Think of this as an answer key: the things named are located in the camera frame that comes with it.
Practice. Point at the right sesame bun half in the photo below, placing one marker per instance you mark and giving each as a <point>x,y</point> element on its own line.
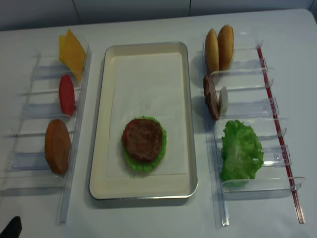
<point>226,46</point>

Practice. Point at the cream metal tray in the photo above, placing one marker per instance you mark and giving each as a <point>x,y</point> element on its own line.
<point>139,186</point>

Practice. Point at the green lettuce leaf on tray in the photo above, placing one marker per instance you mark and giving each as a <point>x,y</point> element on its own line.
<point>126,157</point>

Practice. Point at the front orange cheese slice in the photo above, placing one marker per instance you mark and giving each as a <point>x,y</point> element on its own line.
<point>72,54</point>

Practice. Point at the white paper tray liner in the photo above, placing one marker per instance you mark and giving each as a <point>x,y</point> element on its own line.
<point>149,85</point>

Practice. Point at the red tomato slice in rack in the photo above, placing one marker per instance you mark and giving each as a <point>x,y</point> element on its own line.
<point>67,95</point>

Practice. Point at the left golden bun half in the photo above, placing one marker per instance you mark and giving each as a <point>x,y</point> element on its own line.
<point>212,51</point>

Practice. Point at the clear acrylic rack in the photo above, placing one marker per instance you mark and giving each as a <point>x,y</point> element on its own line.
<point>244,93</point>
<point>25,169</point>

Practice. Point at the clear acrylic left rack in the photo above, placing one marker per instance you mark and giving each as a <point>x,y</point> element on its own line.
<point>25,169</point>

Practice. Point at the clear acrylic right rack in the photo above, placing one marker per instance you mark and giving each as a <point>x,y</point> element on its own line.
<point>244,93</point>

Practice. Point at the brown meat patty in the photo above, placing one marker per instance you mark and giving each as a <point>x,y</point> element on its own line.
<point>144,140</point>
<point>211,99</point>

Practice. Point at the orange-brown bun in left rack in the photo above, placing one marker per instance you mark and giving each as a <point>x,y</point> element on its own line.
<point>57,146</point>

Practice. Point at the large green lettuce leaf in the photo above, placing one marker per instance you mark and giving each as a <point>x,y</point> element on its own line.
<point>242,153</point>

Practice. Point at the red tomato slice on tray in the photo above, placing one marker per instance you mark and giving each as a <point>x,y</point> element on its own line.
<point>124,136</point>

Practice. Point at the black object at bottom left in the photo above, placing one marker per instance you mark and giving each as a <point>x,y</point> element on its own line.
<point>13,229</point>

